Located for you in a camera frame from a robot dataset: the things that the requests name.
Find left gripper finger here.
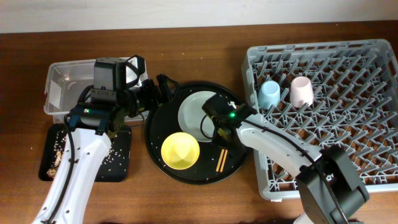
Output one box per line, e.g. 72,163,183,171
166,77,180,93
156,74,172,103

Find wooden chopstick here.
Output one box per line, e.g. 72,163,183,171
216,149,225,172
220,149,228,172

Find light grey plate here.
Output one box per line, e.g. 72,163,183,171
178,91,215,142

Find yellow bowl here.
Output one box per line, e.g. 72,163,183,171
161,132,200,170

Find blue plastic cup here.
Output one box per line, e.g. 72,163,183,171
258,80,280,110

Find pink plastic cup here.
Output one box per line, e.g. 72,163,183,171
290,76,314,108

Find food scraps pile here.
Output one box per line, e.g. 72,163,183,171
46,136,67,179

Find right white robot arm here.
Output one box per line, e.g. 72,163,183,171
204,105,369,223

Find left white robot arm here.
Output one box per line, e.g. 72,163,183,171
34,55,180,223

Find clear plastic waste bin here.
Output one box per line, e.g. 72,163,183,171
44,57,148,123

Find grey dishwasher rack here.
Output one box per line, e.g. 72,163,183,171
241,39,397,193

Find black rectangular tray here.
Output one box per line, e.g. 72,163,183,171
39,124,132,182

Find black camera cable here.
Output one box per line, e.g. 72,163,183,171
200,114,217,140

